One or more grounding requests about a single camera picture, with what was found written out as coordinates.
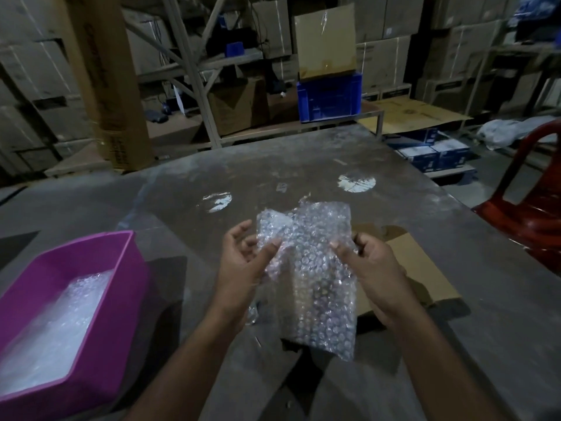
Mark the person's left hand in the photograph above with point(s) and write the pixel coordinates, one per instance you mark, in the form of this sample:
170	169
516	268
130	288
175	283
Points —
239	280

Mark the person's right hand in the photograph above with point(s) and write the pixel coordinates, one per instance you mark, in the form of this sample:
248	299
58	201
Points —
381	280

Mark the clear drinking glass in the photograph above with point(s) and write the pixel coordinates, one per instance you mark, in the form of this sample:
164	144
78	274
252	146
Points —
252	313

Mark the small brown cardboard box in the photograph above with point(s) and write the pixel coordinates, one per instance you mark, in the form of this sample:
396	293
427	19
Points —
420	267

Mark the clear bubble wrap sheet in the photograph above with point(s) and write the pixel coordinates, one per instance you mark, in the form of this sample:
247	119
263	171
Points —
315	293

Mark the pile of bubble wrap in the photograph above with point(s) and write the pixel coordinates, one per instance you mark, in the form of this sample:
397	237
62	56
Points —
48	333

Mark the person's left forearm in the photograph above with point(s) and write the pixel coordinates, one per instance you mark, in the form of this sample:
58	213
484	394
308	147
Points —
184	377

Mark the person's right forearm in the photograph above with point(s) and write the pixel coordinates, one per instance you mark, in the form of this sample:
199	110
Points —
438	372

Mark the blue and white product box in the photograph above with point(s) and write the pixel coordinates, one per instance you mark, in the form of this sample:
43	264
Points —
420	159
453	153

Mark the dark blue product box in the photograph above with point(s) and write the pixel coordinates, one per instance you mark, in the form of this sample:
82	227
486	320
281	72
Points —
416	138

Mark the flattened printed cardboard sheet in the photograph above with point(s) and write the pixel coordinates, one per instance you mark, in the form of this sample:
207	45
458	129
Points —
407	116

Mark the tall narrow cardboard carton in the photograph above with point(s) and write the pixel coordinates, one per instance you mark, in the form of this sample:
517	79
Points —
109	83

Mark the flat cardboard sheet with tape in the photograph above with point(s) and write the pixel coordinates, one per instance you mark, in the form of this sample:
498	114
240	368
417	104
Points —
324	39

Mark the pink plastic bin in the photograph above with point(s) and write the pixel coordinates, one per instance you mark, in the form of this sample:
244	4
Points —
109	328

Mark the red plastic chair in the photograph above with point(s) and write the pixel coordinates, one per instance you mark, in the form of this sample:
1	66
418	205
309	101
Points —
526	223

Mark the open brown carton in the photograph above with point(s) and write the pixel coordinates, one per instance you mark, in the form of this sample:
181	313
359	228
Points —
236	109

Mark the small dark object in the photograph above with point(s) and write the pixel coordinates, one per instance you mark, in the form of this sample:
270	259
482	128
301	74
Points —
158	116

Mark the blue plastic crate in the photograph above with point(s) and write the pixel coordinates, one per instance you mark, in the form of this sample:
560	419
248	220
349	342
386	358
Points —
328	100

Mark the white paper sheet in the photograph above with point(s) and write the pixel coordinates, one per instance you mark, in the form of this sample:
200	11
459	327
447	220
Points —
176	98

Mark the white plastic bag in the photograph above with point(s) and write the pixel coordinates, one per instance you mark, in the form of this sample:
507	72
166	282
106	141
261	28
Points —
504	129

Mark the grey metal storage rack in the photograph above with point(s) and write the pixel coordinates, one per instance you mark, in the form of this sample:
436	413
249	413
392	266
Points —
188	61

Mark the small blue bin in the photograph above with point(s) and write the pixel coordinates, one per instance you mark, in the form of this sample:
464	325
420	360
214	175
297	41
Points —
234	49

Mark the blue patterned bag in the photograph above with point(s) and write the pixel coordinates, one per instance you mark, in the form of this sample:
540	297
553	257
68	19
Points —
534	6

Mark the metal frame table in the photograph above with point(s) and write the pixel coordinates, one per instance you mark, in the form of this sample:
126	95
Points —
517	49

